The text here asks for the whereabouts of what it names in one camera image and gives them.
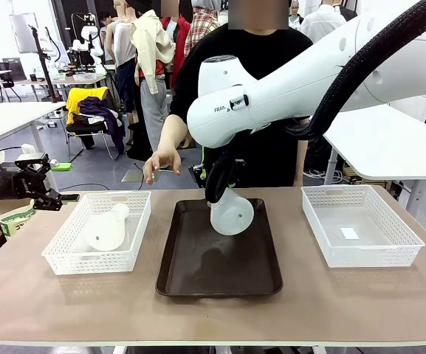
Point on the person's left forearm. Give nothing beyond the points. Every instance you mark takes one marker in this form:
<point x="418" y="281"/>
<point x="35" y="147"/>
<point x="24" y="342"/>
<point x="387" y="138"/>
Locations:
<point x="300" y="162"/>

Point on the white board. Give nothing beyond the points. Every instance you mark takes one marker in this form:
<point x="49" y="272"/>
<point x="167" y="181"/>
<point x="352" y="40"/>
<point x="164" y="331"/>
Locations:
<point x="24" y="33"/>

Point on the dark brown plastic tray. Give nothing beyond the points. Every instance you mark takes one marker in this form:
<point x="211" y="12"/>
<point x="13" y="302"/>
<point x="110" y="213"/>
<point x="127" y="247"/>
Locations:
<point x="216" y="265"/>

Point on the mannequin with cream jacket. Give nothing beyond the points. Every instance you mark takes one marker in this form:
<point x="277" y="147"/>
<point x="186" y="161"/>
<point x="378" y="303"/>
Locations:
<point x="150" y="37"/>

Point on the translucent white conical flask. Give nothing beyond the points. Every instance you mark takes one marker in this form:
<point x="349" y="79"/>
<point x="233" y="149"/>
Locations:
<point x="233" y="217"/>
<point x="105" y="232"/>

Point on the plaid shirt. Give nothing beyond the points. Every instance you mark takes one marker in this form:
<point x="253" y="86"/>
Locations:
<point x="201" y="29"/>

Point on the yellow garment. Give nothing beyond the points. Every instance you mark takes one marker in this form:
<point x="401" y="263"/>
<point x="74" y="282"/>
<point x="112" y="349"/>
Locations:
<point x="74" y="99"/>

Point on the white paper label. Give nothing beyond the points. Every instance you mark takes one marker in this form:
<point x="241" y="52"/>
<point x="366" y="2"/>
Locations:
<point x="350" y="233"/>

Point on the metal mannequin base plate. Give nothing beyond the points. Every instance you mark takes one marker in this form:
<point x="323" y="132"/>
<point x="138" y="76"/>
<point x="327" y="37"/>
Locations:
<point x="131" y="177"/>

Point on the red garment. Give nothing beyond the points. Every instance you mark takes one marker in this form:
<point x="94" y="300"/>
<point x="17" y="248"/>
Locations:
<point x="181" y="37"/>

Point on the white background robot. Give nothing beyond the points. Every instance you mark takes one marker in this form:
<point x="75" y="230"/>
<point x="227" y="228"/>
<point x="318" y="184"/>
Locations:
<point x="87" y="33"/>

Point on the white perforated plastic basket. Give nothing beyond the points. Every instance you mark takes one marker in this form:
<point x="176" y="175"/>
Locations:
<point x="87" y="263"/>
<point x="364" y="258"/>

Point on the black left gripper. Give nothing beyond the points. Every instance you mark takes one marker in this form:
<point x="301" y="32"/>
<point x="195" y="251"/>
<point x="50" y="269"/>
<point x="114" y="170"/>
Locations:
<point x="28" y="178"/>

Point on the mannequin with white shirt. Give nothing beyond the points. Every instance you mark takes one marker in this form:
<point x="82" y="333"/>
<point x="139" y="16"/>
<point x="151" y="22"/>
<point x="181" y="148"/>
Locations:
<point x="319" y="26"/>

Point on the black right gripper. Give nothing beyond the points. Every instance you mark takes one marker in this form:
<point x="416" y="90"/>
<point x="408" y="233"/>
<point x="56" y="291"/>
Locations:
<point x="238" y="171"/>

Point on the person in black shirt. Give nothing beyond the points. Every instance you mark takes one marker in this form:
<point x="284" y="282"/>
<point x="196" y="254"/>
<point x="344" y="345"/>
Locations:
<point x="268" y="48"/>

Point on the mannequin with white tank top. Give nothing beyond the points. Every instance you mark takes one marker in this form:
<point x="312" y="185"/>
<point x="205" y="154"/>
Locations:
<point x="122" y="40"/>

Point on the person's right hand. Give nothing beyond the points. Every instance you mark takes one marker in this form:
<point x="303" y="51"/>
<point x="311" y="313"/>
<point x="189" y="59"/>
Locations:
<point x="164" y="158"/>

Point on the white bag with green print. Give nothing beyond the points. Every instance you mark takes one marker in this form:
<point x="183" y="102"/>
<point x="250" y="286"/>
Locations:
<point x="13" y="225"/>

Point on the person's right forearm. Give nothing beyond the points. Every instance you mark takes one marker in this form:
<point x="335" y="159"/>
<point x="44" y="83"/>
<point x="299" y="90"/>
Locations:
<point x="174" y="132"/>

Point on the black tripod stand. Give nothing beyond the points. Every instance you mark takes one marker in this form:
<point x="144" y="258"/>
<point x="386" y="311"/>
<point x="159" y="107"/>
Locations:
<point x="43" y="59"/>

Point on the black metal chair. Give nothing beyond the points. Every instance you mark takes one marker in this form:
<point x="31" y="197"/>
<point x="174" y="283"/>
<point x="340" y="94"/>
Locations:
<point x="83" y="129"/>

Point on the dark purple garment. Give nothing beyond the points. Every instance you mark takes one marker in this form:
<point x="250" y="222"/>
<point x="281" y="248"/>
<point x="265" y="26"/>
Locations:
<point x="94" y="107"/>

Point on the brown cardboard box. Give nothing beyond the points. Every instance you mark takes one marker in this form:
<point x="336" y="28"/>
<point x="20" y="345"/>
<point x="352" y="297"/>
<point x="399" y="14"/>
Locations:
<point x="9" y="204"/>

